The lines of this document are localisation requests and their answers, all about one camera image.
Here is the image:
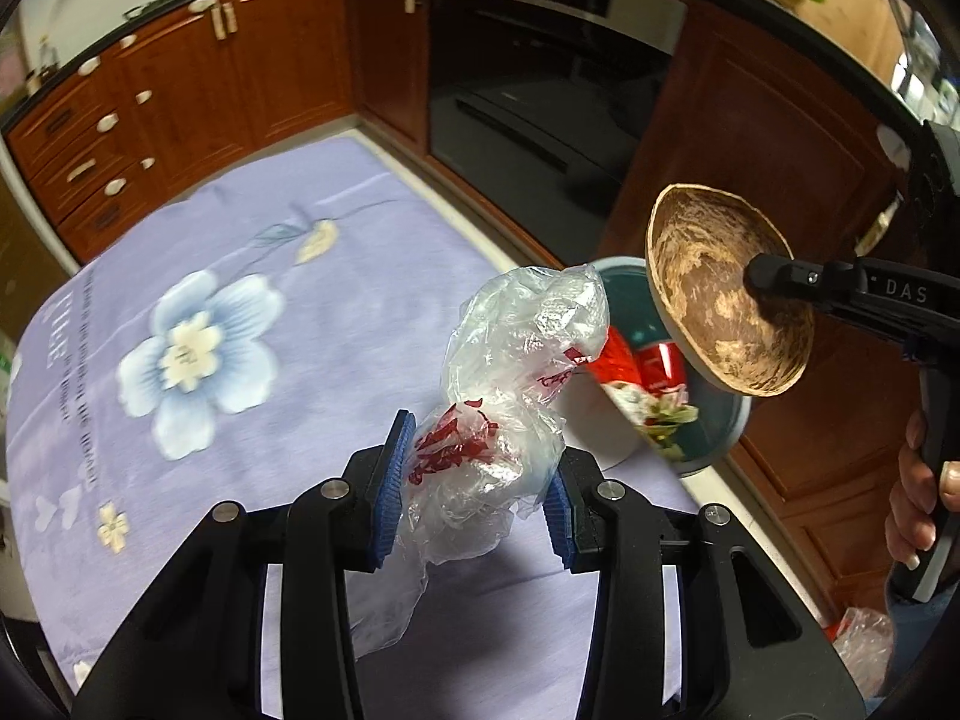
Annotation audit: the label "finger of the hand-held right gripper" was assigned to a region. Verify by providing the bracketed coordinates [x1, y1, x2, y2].
[745, 251, 863, 312]

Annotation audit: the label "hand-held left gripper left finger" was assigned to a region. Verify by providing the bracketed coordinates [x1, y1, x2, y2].
[71, 409, 417, 720]

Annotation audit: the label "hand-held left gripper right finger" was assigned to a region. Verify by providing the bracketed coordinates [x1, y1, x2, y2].
[544, 446, 863, 720]

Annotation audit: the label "brown coconut shell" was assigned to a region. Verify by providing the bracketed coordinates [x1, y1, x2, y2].
[645, 181, 817, 397]

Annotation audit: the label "teal white-rimmed trash bin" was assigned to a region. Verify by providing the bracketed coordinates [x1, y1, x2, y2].
[555, 255, 752, 477]

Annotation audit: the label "white floral paper cup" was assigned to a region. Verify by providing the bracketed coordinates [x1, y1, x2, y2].
[611, 382, 702, 458]

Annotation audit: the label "red soda can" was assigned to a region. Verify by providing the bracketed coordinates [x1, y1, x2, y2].
[637, 341, 687, 391]

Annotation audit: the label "orange snack wrapper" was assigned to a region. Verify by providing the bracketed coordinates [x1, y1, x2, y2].
[589, 326, 638, 406]

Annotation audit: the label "clear red-print plastic bag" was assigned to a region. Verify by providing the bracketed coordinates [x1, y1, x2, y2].
[349, 266, 610, 665]

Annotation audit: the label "person's right hand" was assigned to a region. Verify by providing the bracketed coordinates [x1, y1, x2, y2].
[887, 411, 960, 571]

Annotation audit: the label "wooden lower cabinet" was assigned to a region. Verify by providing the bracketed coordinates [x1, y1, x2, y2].
[600, 0, 931, 616]

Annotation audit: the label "purple floral blanket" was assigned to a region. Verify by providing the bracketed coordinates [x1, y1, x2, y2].
[0, 127, 702, 720]

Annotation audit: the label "black kitchen countertop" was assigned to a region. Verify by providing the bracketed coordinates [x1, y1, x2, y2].
[0, 0, 960, 143]

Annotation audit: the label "black built-in oven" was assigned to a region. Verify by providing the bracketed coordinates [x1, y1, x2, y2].
[424, 0, 687, 241]

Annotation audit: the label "crumpled clear plastic bag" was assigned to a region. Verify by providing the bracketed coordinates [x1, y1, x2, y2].
[832, 606, 897, 698]

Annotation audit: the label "person's blue trousers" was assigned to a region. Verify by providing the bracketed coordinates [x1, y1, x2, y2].
[862, 577, 960, 720]

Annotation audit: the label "wooden corner cabinet door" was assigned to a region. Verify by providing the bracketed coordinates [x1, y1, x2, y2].
[341, 0, 432, 151]

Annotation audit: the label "wooden double-door cabinet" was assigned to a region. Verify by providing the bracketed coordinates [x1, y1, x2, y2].
[112, 0, 357, 166]

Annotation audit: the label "wooden drawer cabinet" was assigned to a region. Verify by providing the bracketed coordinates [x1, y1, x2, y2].
[4, 45, 162, 263]

